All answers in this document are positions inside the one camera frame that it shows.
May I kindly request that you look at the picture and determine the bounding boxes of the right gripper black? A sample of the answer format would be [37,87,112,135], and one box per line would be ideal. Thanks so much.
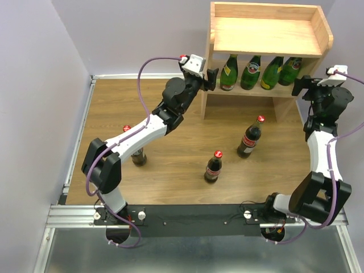
[291,75,340,116]

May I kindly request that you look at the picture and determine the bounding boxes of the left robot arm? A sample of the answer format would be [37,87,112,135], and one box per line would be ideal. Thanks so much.
[81,55,218,225]

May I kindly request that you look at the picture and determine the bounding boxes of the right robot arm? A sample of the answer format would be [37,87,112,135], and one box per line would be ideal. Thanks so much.
[261,71,354,228]

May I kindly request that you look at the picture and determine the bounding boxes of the green bottle red-blue label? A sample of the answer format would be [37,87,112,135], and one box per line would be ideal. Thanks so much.
[278,57,302,86]

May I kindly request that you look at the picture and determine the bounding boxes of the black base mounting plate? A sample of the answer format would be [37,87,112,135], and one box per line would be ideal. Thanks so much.
[93,201,294,238]

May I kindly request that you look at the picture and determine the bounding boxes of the cola bottle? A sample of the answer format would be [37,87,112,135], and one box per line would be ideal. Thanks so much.
[122,124,148,167]
[237,115,265,158]
[204,150,222,184]

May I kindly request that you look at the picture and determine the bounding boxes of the green bottle yellow label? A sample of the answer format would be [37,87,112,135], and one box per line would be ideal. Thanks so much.
[260,56,284,90]

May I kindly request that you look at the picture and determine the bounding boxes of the cola bottle front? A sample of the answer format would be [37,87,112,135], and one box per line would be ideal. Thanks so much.
[204,150,222,184]

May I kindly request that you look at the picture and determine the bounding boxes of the wooden two-tier shelf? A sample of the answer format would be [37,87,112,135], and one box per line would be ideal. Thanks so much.
[200,1,334,123]

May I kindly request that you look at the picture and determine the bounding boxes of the aluminium frame rail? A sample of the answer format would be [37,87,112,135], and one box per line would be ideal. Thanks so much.
[36,79,360,272]

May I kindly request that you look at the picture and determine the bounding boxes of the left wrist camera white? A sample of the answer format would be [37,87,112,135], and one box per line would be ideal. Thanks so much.
[181,54,206,77]

